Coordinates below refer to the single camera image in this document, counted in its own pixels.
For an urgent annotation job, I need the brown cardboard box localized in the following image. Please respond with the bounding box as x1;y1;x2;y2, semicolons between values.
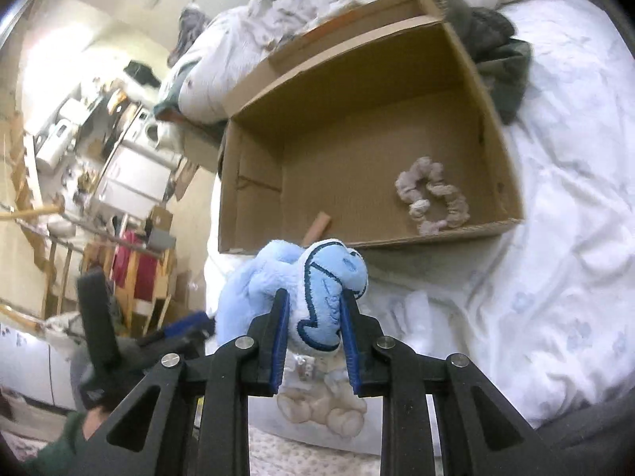
216;0;527;257

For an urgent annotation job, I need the person's left forearm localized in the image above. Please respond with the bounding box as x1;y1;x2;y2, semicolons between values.
22;399;115;476

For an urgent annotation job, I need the light blue plush toy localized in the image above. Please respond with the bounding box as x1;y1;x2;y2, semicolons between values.
217;238;371;359

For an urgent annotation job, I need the white drawer cabinet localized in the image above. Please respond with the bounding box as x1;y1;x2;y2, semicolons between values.
92;141;182;211

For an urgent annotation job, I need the white kitchen appliance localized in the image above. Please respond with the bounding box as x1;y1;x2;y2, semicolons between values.
34;118;81;172

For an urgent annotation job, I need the small brown cardboard tube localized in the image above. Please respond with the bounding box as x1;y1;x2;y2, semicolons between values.
302;211;332;249

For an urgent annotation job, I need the dark green garment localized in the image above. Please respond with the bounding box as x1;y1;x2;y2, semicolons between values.
466;6;533;126

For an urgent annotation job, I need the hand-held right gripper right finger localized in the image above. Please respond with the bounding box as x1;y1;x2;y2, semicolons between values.
340;290;552;476

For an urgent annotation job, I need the red cloth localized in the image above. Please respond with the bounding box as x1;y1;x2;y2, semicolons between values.
112;230;152;304

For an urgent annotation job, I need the white printed bedsheet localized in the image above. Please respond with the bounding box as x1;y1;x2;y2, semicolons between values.
203;0;635;476

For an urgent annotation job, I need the beige printed comforter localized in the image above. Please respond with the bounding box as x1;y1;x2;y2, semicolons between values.
156;0;551;125

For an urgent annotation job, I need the wooden staircase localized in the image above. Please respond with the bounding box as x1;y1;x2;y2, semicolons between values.
0;109;80;323

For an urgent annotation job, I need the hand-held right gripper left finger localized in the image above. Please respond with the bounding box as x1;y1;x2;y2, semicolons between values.
84;288;291;476

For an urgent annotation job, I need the beige fabric scrunchie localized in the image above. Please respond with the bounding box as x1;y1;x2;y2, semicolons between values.
395;155;470;237

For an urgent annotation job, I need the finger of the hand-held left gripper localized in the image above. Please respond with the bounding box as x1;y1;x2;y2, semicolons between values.
163;310;217;342

